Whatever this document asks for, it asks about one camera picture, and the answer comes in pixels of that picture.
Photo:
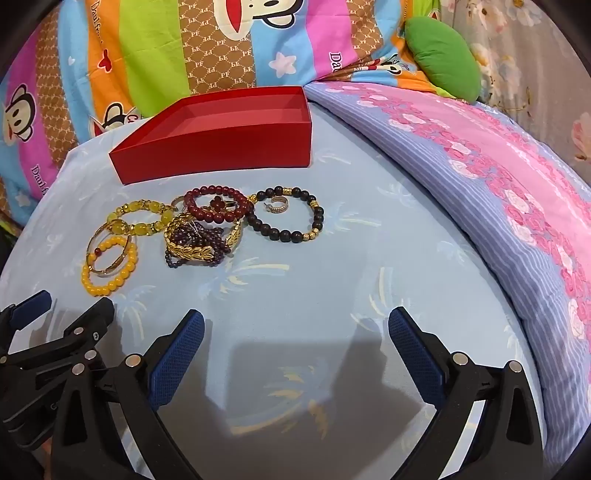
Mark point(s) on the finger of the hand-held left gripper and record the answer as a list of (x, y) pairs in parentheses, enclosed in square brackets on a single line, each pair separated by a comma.
[(92, 323), (30, 308)]

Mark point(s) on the light blue bed sheet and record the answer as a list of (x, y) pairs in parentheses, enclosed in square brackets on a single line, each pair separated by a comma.
[(323, 277)]

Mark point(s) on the colourful cartoon printed quilt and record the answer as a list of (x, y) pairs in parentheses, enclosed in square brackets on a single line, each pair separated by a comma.
[(152, 55)]

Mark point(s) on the green pillow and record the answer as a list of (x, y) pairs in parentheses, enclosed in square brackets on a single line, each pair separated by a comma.
[(443, 55)]

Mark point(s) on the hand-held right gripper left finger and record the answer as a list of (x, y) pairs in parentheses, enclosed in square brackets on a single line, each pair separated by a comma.
[(175, 357)]

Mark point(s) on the dark garnet bead strand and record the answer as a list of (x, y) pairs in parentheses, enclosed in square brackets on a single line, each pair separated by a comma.
[(207, 237)]

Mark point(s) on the thin gold bangle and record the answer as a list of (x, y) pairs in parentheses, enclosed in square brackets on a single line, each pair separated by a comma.
[(112, 272)]

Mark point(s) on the pink rose striped blanket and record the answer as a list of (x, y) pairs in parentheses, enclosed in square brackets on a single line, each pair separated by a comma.
[(461, 152)]

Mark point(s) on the gold hoop earring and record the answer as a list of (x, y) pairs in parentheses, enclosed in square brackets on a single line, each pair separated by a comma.
[(277, 210)]

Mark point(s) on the red cardboard box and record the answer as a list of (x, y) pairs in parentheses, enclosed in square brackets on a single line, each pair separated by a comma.
[(207, 157)]

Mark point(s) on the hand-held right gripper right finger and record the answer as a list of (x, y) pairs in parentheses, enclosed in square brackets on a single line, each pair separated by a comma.
[(418, 357)]

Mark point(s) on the grey floral curtain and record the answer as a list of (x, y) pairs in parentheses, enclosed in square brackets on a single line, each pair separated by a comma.
[(531, 55)]

